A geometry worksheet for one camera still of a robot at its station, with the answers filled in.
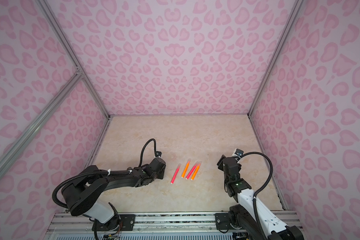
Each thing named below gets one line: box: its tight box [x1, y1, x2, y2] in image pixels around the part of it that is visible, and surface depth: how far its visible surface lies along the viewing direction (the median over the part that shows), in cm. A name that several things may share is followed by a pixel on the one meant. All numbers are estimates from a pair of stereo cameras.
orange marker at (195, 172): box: [190, 161, 202, 181], surface depth 92 cm
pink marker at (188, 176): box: [185, 163, 197, 180], surface depth 92 cm
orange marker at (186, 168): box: [181, 158, 191, 179], surface depth 92 cm
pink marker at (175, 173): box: [170, 163, 181, 184], surface depth 90 cm
